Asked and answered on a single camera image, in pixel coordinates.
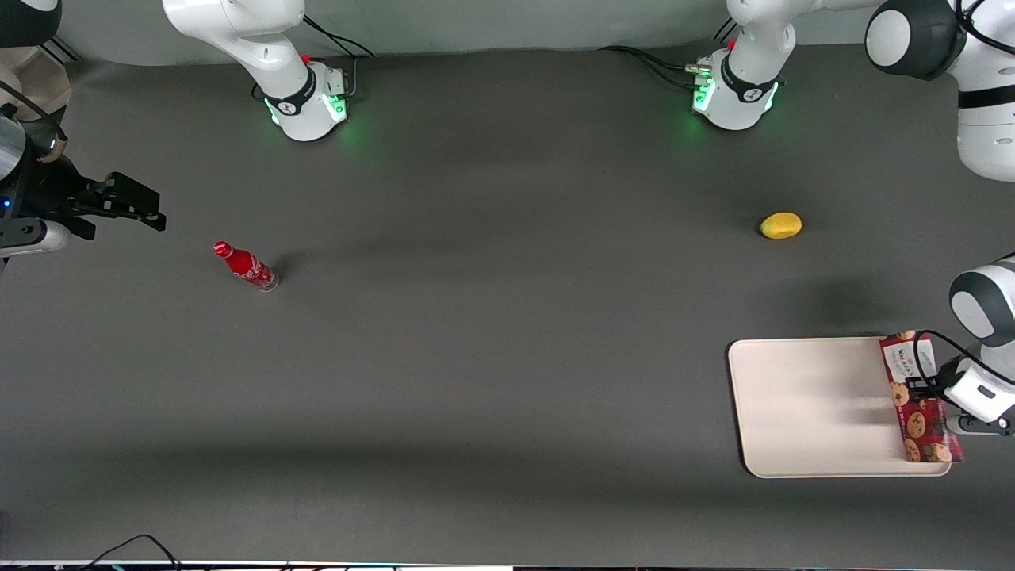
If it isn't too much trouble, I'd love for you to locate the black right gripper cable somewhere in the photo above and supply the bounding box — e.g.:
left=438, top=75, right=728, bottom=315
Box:
left=0, top=79, right=69, bottom=153

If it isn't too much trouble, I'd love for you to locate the black right arm base cable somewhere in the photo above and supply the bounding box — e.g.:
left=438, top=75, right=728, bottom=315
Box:
left=303, top=14, right=376, bottom=100

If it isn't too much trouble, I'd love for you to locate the red cookie box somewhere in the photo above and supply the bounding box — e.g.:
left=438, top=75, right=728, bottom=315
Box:
left=879, top=331, right=965, bottom=464

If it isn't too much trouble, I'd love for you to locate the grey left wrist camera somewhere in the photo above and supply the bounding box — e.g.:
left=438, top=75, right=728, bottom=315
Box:
left=946, top=414, right=1015, bottom=438

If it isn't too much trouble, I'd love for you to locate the black arm base cable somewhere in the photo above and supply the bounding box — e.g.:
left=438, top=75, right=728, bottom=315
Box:
left=599, top=21, right=740, bottom=90
left=303, top=14, right=376, bottom=100

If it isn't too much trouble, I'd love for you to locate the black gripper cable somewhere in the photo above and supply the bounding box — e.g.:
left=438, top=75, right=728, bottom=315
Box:
left=912, top=0, right=1015, bottom=397
left=0, top=79, right=69, bottom=153

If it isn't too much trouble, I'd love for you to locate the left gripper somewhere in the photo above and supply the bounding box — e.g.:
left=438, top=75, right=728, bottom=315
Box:
left=906, top=354, right=1009, bottom=426

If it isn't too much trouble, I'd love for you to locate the yellow lemon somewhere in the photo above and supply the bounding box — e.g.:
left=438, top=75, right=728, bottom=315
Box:
left=760, top=212, right=803, bottom=240

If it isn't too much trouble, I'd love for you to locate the red cola bottle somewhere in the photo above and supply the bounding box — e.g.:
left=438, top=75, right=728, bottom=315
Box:
left=213, top=241, right=280, bottom=293

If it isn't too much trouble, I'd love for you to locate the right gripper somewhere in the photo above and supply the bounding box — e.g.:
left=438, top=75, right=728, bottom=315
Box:
left=0, top=151, right=168, bottom=240

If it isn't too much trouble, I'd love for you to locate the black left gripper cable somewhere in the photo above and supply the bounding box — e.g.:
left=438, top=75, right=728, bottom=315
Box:
left=912, top=0, right=1015, bottom=397

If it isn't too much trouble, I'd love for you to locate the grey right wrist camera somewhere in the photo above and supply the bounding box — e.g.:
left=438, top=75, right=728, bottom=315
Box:
left=0, top=220, right=73, bottom=257

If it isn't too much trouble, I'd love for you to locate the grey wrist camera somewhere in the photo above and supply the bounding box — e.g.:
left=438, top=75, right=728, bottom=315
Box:
left=0, top=220, right=73, bottom=257
left=946, top=414, right=1015, bottom=438

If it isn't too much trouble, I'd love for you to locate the thin black table edge cable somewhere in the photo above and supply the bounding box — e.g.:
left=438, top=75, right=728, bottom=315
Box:
left=75, top=534, right=185, bottom=571

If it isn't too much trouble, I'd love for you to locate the beige plastic tray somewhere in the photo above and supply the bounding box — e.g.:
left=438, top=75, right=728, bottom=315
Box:
left=728, top=337, right=952, bottom=479

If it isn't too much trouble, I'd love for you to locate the black left arm base cable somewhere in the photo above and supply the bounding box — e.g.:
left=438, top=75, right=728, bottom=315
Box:
left=599, top=21, right=740, bottom=90

